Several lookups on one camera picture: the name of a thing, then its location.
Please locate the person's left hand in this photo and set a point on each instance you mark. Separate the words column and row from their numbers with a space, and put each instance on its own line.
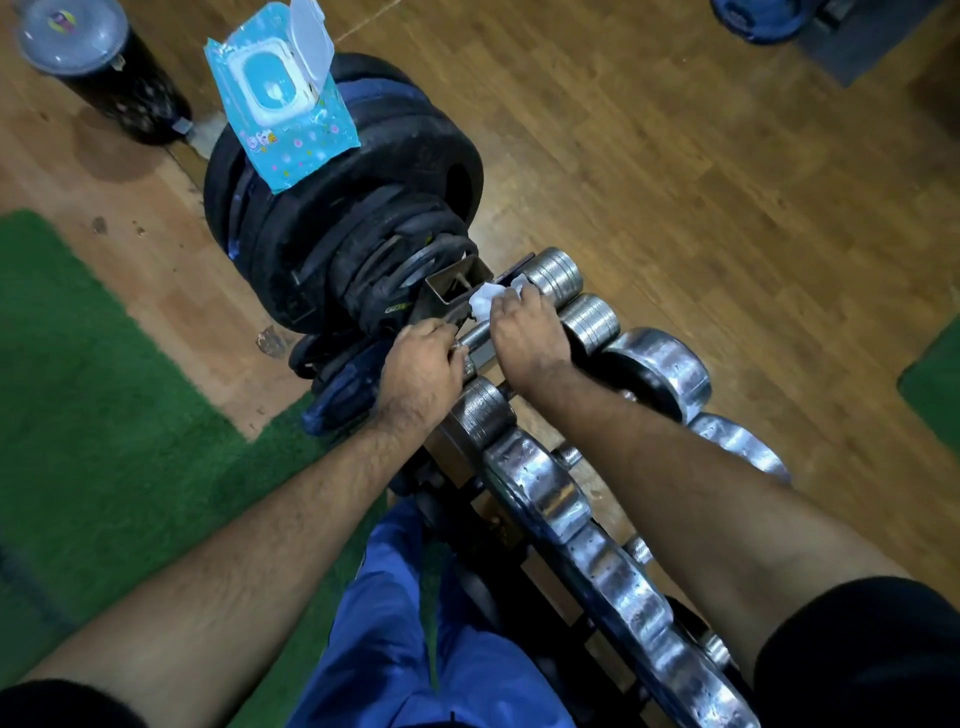
column 416, row 379

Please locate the person's right hand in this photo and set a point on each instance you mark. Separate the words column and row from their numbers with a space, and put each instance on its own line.
column 529, row 341

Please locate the person's left fingers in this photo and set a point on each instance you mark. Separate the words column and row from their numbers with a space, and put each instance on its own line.
column 448, row 346

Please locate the person's right fingers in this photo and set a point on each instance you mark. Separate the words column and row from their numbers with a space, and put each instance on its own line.
column 519, row 303

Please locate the white wet wipe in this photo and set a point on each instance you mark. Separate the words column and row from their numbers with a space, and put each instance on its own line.
column 484, row 298

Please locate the small chrome dumbbell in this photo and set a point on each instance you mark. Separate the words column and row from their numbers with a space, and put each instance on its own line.
column 553, row 274
column 590, row 322

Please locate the person's left forearm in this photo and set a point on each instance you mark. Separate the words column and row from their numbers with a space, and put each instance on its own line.
column 247, row 562

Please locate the person's right forearm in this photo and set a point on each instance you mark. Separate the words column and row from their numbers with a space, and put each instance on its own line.
column 690, row 517

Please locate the square metal rack tube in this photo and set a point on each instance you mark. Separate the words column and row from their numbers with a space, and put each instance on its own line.
column 450, row 289

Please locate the blue and black weight plate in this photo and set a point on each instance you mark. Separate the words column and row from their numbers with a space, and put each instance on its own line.
column 341, row 394

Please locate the large chrome dumbbell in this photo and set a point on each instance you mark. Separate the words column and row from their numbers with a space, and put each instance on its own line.
column 660, row 371
column 611, row 581
column 694, row 686

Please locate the stack of black weight plates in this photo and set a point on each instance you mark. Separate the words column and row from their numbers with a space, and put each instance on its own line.
column 375, row 195

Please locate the clear plastic scrap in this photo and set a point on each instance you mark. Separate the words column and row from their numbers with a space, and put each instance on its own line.
column 271, row 342

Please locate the blue wet wipes packet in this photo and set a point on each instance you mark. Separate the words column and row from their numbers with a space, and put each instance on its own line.
column 289, row 120

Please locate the blue trousers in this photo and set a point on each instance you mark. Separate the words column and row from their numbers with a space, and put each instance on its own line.
column 390, row 645

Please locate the large green turf mat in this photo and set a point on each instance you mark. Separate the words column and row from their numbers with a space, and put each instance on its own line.
column 97, row 420

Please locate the blue round object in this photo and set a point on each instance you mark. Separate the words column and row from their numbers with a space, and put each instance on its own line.
column 761, row 16

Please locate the small green turf mat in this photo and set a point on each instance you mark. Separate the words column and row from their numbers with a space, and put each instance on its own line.
column 934, row 386

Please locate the dark grey floor mat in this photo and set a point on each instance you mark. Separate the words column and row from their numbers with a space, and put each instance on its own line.
column 862, row 37

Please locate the black bin with grey lid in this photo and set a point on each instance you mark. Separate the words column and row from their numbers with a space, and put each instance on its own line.
column 112, row 71

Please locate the black right sleeve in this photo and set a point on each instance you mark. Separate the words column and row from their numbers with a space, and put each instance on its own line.
column 862, row 652

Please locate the black sleeve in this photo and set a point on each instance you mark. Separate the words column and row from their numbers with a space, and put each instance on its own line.
column 64, row 706
column 862, row 652

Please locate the black left sleeve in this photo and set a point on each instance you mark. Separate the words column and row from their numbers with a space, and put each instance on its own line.
column 64, row 706

